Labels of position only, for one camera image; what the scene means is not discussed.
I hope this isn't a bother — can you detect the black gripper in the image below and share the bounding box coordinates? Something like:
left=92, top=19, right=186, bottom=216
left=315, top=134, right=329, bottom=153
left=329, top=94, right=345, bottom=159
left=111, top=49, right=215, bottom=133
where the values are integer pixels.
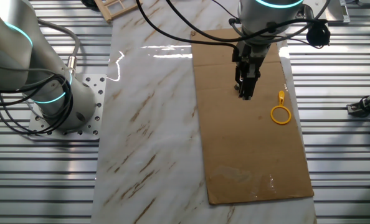
left=231, top=42, right=272, bottom=101

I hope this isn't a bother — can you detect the yellow plastic bubble ring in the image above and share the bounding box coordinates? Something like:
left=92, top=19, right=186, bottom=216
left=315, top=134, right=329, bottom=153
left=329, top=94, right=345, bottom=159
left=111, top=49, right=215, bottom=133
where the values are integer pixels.
left=270, top=90, right=292, bottom=126

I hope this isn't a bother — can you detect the brown cardboard sheet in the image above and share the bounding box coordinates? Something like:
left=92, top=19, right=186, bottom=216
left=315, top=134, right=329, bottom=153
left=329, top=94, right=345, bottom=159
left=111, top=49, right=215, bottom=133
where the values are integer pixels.
left=190, top=27, right=315, bottom=205

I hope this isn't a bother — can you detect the metal plate with holes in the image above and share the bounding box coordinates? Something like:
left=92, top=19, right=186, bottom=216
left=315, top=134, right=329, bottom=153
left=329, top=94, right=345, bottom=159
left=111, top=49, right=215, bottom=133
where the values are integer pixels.
left=324, top=0, right=351, bottom=24

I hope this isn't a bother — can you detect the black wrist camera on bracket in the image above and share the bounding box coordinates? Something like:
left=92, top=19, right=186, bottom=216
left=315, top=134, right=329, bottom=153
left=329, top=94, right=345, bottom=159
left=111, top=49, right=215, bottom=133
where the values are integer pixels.
left=305, top=19, right=331, bottom=49

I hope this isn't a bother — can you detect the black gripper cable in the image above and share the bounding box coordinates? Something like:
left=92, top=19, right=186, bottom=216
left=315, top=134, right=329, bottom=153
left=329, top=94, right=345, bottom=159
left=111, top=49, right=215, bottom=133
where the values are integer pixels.
left=135, top=0, right=331, bottom=52

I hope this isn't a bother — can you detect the metal corner bracket with screw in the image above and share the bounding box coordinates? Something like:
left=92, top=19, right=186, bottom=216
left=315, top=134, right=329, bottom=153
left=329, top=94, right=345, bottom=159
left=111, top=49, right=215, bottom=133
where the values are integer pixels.
left=346, top=94, right=370, bottom=118

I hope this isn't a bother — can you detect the small wooden window frame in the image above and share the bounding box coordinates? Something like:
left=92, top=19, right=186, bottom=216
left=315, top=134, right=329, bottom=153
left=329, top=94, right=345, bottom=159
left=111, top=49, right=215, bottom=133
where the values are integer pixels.
left=93, top=0, right=143, bottom=23

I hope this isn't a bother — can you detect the thick grey base cable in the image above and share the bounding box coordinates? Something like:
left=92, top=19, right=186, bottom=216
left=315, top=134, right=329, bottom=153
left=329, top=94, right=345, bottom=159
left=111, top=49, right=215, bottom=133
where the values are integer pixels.
left=37, top=18, right=82, bottom=76

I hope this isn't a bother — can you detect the black cable bundle at base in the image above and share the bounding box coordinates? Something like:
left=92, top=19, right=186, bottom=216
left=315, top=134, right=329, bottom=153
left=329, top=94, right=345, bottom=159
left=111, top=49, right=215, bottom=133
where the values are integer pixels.
left=0, top=73, right=74, bottom=137

